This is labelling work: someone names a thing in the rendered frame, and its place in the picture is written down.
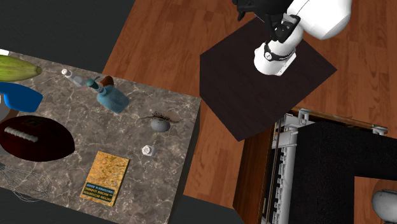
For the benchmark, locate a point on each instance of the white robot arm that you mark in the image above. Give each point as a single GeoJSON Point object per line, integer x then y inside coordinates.
{"type": "Point", "coordinates": [322, 15]}

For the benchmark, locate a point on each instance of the dark red football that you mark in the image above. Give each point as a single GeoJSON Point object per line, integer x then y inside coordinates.
{"type": "Point", "coordinates": [46, 145]}

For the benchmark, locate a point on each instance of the blue bowl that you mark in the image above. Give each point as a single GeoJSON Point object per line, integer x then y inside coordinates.
{"type": "Point", "coordinates": [21, 97]}

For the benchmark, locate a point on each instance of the white round vase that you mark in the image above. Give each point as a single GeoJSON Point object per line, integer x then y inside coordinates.
{"type": "Point", "coordinates": [386, 203]}

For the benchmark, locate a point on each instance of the teal glass bottle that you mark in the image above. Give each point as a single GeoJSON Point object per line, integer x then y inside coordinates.
{"type": "Point", "coordinates": [113, 98]}

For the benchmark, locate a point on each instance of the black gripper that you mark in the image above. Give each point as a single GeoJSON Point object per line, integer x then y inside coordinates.
{"type": "Point", "coordinates": [252, 5]}

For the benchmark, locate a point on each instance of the yellow book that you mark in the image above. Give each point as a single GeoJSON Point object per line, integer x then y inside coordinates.
{"type": "Point", "coordinates": [107, 173]}

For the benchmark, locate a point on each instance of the small clear white-capped bottle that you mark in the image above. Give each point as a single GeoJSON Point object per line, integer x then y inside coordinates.
{"type": "Point", "coordinates": [74, 79]}

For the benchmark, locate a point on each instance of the grey pot with dry plant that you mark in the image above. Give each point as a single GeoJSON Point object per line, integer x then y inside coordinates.
{"type": "Point", "coordinates": [160, 125]}

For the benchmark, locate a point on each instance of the green zucchini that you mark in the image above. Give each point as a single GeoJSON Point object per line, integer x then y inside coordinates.
{"type": "Point", "coordinates": [15, 68]}

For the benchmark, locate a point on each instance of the brown round object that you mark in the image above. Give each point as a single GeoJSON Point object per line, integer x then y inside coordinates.
{"type": "Point", "coordinates": [107, 80]}

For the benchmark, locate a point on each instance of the white salt shaker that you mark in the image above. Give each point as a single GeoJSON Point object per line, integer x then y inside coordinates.
{"type": "Point", "coordinates": [148, 150]}

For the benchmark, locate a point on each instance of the dark robot stand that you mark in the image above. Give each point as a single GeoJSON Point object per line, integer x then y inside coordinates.
{"type": "Point", "coordinates": [248, 93]}

